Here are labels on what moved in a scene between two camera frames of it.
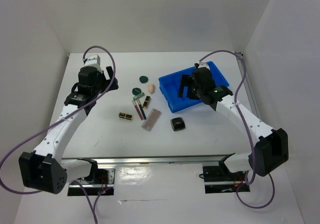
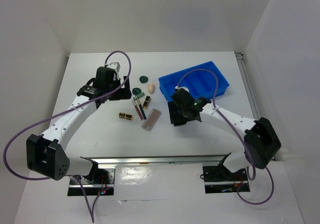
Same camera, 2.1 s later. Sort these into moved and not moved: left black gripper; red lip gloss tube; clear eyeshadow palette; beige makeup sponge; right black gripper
Moved: right black gripper; left black gripper
Not moved: red lip gloss tube; clear eyeshadow palette; beige makeup sponge
